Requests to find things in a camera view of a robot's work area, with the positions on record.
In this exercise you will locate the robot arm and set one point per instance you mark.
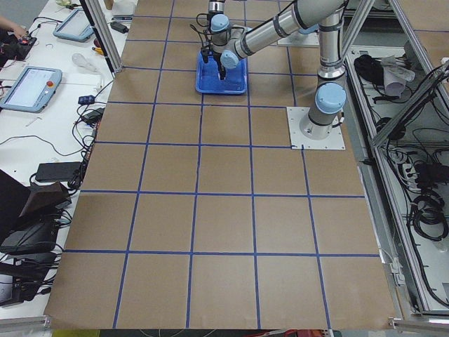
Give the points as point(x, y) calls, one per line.
point(327, 16)
point(214, 8)

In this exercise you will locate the blue plastic tray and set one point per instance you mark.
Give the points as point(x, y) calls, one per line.
point(207, 75)

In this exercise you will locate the person hand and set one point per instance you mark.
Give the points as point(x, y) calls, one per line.
point(13, 27)

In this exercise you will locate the blue small box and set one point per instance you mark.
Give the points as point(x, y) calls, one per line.
point(86, 100)

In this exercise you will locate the teach pendant far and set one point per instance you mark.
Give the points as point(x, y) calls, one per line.
point(75, 27)

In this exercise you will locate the teach pendant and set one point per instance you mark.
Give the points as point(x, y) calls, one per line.
point(33, 89)
point(75, 27)

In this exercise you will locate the teach pendant near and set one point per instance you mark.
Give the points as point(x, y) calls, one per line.
point(33, 89)

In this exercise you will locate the black power adapter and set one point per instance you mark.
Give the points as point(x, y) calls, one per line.
point(57, 171)

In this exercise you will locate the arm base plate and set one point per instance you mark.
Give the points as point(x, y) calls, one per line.
point(297, 39)
point(305, 135)

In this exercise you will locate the aluminium frame post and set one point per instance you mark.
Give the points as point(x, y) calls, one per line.
point(98, 22)

